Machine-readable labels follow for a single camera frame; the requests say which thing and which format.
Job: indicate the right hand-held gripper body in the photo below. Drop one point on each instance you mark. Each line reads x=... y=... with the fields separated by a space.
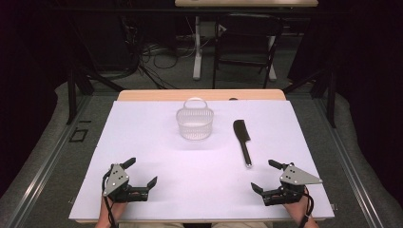
x=294 y=177

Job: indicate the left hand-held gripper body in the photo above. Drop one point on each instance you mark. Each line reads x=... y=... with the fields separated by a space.
x=115 y=180

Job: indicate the person's right hand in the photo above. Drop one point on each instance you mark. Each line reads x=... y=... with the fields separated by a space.
x=299 y=210

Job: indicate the aluminium floor rail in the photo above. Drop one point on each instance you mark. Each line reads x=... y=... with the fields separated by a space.
x=47 y=164
x=348 y=164

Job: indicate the black metal stand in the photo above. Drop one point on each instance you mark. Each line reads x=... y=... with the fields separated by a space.
x=331 y=98
x=72 y=95

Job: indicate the white table mat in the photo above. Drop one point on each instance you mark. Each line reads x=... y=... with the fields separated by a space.
x=196 y=177

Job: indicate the person's left hand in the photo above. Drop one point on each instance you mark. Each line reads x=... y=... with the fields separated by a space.
x=117 y=209

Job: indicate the wooden table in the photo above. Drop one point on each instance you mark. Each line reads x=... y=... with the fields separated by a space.
x=158 y=95

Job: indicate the white plastic basket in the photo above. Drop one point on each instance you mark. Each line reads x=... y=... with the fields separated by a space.
x=195 y=129

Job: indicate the black chair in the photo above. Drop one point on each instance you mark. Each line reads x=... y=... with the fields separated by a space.
x=247 y=28

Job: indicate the beige desk with white legs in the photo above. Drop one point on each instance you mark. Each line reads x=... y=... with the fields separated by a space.
x=247 y=3

